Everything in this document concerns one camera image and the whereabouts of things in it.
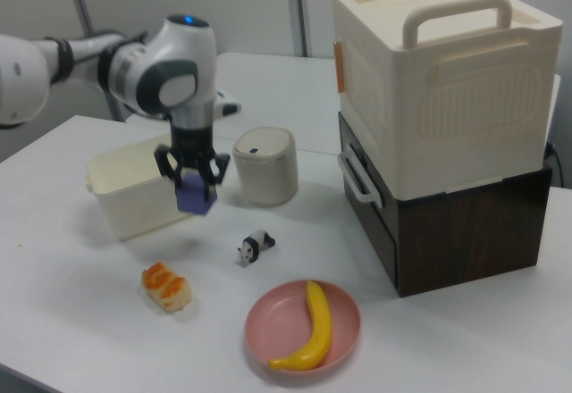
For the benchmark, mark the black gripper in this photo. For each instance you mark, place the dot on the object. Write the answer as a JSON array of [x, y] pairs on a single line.
[[192, 147]]

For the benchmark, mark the purple cube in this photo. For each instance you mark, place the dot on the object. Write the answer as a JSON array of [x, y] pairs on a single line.
[[194, 201]]

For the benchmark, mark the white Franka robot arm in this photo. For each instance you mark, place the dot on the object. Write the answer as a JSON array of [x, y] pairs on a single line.
[[143, 67]]

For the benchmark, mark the white open plastic box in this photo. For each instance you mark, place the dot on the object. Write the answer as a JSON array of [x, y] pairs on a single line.
[[129, 205]]

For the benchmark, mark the dark brown wooden box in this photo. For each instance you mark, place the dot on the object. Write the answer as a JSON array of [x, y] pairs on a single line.
[[469, 232]]

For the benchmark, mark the beige lidded trash can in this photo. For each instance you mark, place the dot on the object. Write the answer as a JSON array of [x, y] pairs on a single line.
[[268, 178]]

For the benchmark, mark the panda toy figure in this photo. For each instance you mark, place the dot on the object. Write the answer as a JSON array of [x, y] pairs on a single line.
[[254, 243]]

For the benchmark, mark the orange glazed toy bread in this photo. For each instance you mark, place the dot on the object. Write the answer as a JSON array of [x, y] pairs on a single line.
[[167, 292]]

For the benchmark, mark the pink round plate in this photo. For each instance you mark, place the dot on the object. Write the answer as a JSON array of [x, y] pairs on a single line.
[[277, 321]]

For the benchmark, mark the yellow toy banana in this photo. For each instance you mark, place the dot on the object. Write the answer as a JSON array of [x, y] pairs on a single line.
[[319, 317]]

